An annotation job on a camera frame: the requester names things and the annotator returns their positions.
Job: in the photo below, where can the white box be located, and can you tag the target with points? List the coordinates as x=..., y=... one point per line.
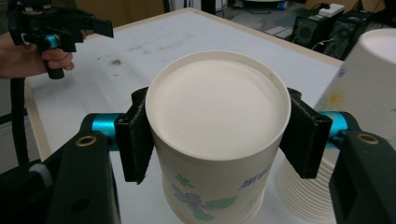
x=331, y=10

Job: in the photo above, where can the brown wooden board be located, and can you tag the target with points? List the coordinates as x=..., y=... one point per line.
x=124, y=11

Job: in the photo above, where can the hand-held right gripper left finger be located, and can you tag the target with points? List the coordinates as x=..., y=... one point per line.
x=93, y=174

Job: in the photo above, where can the blue small container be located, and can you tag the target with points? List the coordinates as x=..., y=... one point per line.
x=282, y=4

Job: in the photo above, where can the floral print paper cup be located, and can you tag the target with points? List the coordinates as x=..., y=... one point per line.
x=218, y=124

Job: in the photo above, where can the stack of white paper cups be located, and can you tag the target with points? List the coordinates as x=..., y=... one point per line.
x=370, y=87

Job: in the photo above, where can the black computer tower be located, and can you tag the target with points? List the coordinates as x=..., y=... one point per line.
x=308, y=31
x=345, y=34

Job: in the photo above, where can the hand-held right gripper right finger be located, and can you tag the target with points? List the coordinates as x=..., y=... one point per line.
x=367, y=174

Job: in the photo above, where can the brown cardboard panel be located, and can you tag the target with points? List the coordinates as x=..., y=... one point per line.
x=336, y=3

